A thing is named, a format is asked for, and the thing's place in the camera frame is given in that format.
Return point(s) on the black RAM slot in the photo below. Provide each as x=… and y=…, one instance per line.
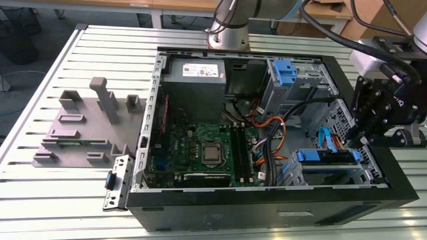
x=247, y=150
x=238, y=150

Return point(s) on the hard disk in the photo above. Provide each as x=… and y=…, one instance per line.
x=310, y=155

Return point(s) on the table corner cap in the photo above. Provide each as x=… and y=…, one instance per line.
x=82, y=27

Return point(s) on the green RAM stick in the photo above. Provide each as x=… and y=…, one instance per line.
x=74, y=143

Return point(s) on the black office chair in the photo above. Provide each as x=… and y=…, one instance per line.
x=20, y=37

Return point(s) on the metal drive cage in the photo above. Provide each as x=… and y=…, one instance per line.
x=276, y=100

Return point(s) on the black graphics card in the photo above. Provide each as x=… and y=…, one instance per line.
x=207, y=178

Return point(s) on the metal disk bay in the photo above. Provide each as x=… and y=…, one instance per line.
x=334, y=170

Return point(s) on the grey parts rack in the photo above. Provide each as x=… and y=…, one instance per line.
x=87, y=125

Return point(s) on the wooden cabinet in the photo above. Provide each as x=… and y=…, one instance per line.
x=374, y=7

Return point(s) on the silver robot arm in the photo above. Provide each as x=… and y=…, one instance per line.
x=230, y=35

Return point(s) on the metal bracket with blue tab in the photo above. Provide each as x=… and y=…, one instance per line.
x=122, y=165

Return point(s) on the CPU socket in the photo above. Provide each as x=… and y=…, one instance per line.
x=212, y=143

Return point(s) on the wooden desk white frame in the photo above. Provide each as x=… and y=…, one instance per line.
x=330, y=13
x=134, y=5

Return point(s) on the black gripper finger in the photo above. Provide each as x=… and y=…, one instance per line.
x=365, y=107
x=403, y=138

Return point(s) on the grey power supply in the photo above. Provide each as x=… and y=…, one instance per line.
x=194, y=100

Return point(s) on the black PC case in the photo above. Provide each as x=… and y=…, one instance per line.
x=234, y=212

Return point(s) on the blue drive latch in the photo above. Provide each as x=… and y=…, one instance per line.
x=283, y=72

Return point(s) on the silver CPU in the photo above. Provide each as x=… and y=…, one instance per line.
x=211, y=153

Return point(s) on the green motherboard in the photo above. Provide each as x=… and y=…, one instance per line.
x=187, y=140

